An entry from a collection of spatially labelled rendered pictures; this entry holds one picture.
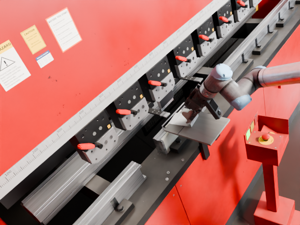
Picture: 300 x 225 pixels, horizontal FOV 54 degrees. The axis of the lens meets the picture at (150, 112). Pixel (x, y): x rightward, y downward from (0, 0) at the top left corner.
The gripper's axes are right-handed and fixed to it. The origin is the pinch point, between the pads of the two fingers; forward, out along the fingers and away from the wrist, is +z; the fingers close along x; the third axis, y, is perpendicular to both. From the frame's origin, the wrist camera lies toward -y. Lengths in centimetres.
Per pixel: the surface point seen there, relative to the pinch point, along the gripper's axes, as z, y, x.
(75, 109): -21, 37, 45
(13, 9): -49, 60, 46
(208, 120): -3.7, -7.2, -2.0
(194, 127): -0.6, -3.5, 3.8
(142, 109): -8.5, 20.4, 18.7
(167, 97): -1.6, 15.2, -0.8
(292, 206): 44, -88, -25
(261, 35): 2, -10, -99
